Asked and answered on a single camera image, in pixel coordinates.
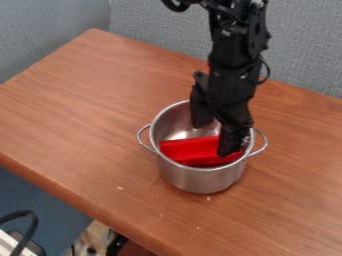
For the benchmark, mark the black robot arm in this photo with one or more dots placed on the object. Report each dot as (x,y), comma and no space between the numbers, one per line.
(238,30)

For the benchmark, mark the beige clutter under table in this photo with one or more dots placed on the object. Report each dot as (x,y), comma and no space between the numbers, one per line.
(97,241)

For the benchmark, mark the red block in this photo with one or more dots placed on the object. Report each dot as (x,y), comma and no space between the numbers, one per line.
(196,152)

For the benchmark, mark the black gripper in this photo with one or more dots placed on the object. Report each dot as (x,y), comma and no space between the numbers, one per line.
(219,98)

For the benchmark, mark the stainless steel pot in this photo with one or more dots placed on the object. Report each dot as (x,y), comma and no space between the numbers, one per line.
(172,125)

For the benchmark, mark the white box under table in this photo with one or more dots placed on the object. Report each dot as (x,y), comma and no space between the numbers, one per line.
(9,239)

